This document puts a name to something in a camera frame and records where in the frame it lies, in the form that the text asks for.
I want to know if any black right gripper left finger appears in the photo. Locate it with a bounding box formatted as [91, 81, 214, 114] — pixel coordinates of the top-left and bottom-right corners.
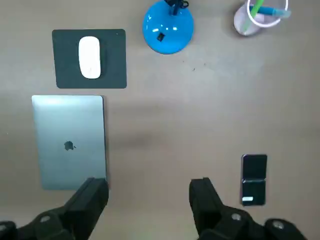
[0, 177, 110, 240]

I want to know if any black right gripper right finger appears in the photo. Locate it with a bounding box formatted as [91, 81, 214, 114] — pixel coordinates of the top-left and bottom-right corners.
[189, 177, 310, 240]

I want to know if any silver laptop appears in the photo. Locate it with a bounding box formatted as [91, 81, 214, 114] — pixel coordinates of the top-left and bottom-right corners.
[31, 94, 109, 191]

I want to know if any blue desk lamp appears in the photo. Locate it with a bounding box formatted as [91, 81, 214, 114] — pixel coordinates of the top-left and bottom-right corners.
[142, 0, 195, 55]

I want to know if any black foldable phone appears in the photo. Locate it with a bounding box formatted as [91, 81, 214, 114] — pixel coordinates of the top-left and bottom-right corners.
[241, 154, 268, 207]

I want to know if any dark grey mouse pad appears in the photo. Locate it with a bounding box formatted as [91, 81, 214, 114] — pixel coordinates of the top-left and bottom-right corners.
[51, 28, 127, 89]

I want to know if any white computer mouse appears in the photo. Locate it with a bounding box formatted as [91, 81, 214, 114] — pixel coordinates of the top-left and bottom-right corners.
[78, 36, 102, 80]

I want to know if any translucent pen cup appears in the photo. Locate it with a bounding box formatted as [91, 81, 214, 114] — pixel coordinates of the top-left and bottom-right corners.
[233, 0, 289, 37]

